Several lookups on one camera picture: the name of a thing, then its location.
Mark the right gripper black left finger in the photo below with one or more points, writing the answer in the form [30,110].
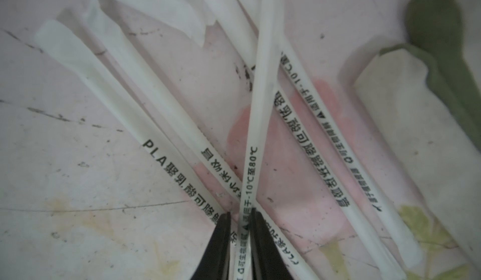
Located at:
[214,264]

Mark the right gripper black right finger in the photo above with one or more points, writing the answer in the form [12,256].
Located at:
[267,263]

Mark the straw white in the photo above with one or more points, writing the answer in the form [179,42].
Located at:
[268,15]

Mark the pile of wrapped straws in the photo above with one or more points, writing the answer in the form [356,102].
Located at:
[113,218]

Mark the pink floral table mat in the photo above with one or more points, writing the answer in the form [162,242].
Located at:
[27,155]

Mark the white work glove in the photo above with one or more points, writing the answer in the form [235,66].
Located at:
[424,98]

